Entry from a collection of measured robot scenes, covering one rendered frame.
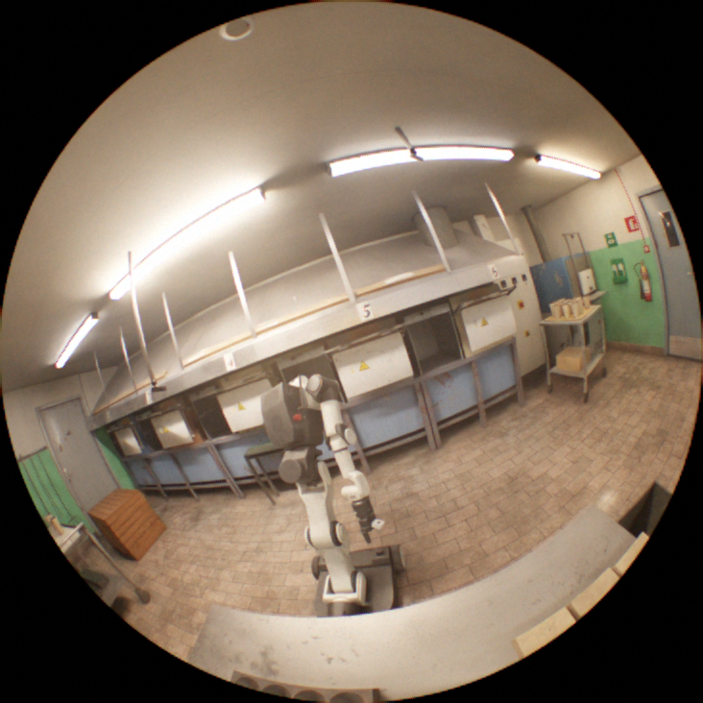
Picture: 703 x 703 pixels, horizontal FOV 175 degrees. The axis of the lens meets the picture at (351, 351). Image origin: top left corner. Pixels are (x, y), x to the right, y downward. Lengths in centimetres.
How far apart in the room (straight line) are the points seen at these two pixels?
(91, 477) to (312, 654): 450
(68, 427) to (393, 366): 497
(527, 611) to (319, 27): 165
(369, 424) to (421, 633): 199
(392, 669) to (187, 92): 167
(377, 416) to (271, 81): 249
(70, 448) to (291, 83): 493
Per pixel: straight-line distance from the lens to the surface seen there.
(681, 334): 409
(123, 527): 331
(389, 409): 228
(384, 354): 196
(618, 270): 415
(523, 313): 351
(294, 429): 109
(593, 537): 78
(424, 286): 188
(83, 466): 484
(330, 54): 110
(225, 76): 106
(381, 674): 67
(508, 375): 281
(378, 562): 156
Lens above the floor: 150
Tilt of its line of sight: 6 degrees down
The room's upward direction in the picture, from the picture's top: 19 degrees counter-clockwise
